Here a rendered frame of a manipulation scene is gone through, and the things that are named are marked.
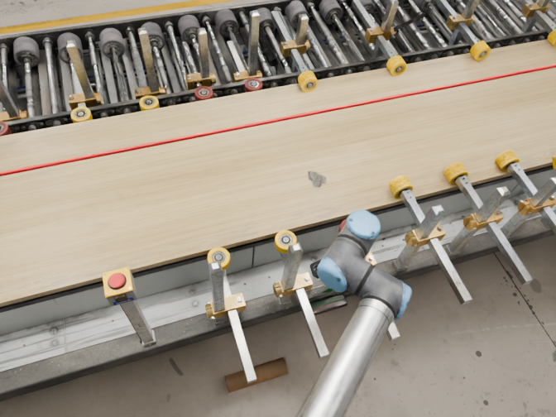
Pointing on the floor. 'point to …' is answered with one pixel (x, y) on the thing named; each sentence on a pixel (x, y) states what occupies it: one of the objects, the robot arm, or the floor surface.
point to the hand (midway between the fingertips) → (333, 280)
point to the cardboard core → (270, 370)
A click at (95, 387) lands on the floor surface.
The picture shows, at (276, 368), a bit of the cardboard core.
